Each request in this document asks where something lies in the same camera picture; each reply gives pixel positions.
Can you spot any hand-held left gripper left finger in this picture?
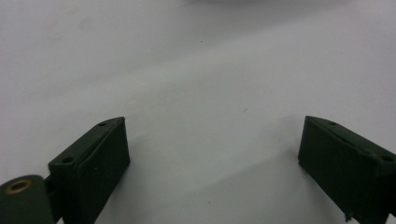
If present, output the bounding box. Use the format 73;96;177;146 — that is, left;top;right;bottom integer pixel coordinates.
48;116;131;224

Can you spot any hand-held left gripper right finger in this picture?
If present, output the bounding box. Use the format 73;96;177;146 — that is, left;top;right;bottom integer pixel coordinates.
297;115;396;224

